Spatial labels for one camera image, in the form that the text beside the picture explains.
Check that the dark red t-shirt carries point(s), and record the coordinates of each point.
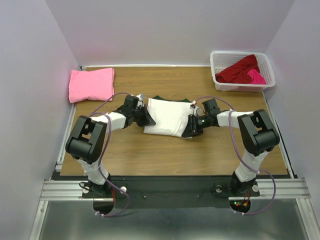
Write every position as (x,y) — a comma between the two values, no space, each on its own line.
(238,72)

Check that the white and green t-shirt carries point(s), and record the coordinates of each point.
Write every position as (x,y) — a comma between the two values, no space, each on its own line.
(171,117)

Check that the white plastic basket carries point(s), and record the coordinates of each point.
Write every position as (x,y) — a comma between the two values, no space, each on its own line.
(220,60)

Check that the aluminium frame rail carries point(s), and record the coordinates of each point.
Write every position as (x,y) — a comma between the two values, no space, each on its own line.
(56,190)

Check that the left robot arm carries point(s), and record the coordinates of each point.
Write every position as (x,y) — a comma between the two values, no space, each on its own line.
(90,136)

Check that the magenta t-shirt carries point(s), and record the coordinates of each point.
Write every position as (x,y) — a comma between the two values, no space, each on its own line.
(256,78)

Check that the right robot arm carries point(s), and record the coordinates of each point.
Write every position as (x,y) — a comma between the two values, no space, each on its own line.
(253,136)

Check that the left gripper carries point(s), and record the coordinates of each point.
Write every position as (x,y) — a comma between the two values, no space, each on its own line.
(147,120)

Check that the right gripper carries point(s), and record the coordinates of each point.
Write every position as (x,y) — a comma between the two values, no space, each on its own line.
(192,128)

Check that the folded pink t-shirt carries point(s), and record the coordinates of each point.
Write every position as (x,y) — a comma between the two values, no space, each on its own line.
(96,85)

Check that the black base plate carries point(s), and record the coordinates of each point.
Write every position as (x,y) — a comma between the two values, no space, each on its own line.
(170,192)

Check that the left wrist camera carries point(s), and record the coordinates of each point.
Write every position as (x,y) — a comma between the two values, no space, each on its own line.
(141,97)

